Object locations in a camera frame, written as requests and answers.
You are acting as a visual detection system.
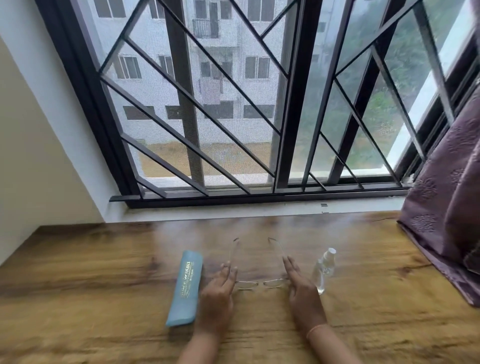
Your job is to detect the person's right hand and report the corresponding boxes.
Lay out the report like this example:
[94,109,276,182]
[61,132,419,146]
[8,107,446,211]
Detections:
[282,256,329,333]

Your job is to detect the person's left hand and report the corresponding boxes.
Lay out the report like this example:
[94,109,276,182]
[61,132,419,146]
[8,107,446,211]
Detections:
[194,262,239,335]

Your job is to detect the thin metal frame eyeglasses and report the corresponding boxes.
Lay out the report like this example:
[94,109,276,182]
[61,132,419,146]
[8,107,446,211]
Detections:
[228,237,290,291]

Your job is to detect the person's right forearm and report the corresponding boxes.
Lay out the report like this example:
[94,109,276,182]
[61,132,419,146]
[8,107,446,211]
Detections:
[308,325,363,364]

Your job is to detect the person's left forearm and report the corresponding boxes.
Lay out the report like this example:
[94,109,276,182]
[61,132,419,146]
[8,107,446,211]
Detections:
[176,328,227,364]

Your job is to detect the clear spray bottle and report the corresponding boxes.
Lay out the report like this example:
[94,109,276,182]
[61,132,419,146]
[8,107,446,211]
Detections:
[311,247,337,295]

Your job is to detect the light blue eyeglass pouch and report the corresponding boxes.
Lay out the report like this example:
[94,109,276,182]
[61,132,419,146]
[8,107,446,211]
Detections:
[165,250,204,328]

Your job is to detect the pink wrist band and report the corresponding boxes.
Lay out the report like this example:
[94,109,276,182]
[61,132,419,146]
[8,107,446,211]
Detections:
[306,324,331,339]

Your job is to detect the dark metal window grille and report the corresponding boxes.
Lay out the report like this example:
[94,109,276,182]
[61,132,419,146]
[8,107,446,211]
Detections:
[98,0,457,196]

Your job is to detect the purple patterned curtain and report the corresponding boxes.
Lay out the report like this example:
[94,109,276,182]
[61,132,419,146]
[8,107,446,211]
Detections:
[397,83,480,309]

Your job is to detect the white apartment building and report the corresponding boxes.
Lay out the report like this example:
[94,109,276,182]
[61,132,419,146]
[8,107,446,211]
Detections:
[85,0,328,145]

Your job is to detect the green trees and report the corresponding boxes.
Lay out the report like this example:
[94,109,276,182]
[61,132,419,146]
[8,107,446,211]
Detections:
[300,0,472,170]

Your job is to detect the dark window frame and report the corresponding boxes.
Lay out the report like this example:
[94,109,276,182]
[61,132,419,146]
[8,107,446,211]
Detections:
[35,0,480,209]

